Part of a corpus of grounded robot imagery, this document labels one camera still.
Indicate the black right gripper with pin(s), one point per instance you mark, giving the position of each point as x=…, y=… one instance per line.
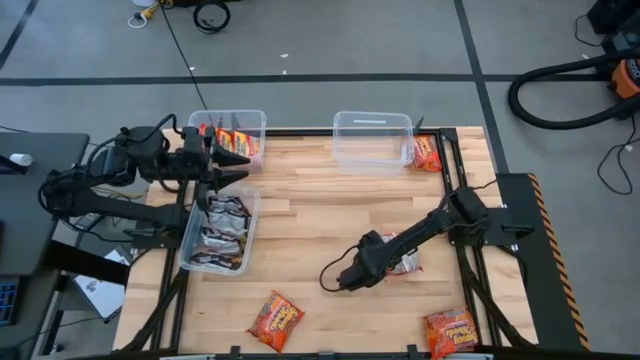
x=365, y=260

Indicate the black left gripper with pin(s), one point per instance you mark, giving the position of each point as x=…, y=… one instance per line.
x=192, y=155

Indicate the orange Maruchan saucy noodle pack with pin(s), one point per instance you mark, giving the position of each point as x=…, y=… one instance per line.
x=427, y=155
x=451, y=334
x=276, y=321
x=407, y=262

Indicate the clear plastic bin white label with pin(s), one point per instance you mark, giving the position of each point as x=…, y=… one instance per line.
x=372, y=155

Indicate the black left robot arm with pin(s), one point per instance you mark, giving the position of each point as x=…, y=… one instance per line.
x=125, y=212

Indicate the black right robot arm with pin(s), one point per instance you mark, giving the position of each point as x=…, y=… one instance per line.
x=425, y=230

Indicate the black flat device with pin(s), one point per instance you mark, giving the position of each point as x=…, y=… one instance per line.
x=88, y=220

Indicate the white paper sheet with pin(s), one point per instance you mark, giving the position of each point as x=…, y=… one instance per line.
x=102, y=297

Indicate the black mat hazard stripe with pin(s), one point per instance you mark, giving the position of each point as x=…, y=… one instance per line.
x=545, y=280

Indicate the black desk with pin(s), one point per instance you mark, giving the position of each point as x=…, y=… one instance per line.
x=35, y=210

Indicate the small white object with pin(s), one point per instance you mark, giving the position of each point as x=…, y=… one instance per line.
x=21, y=159

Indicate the keyboard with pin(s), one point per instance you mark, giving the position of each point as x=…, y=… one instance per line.
x=7, y=300

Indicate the orange shop vacuum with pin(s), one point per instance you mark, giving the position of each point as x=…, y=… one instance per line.
x=625, y=80

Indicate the black equipment case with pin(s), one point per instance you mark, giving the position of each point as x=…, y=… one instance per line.
x=617, y=17

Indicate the black aluminium rig frame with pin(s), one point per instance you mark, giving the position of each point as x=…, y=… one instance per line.
x=443, y=180

